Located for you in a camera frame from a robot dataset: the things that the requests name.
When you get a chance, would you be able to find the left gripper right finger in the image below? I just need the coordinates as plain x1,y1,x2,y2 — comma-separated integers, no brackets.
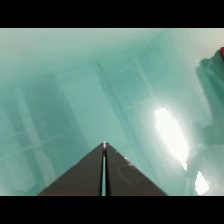
104,142,168,197

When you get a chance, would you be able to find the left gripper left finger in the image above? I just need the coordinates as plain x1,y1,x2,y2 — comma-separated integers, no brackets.
37,142,105,197

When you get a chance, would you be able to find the red garment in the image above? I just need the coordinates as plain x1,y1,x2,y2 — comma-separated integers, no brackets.
217,46,224,64

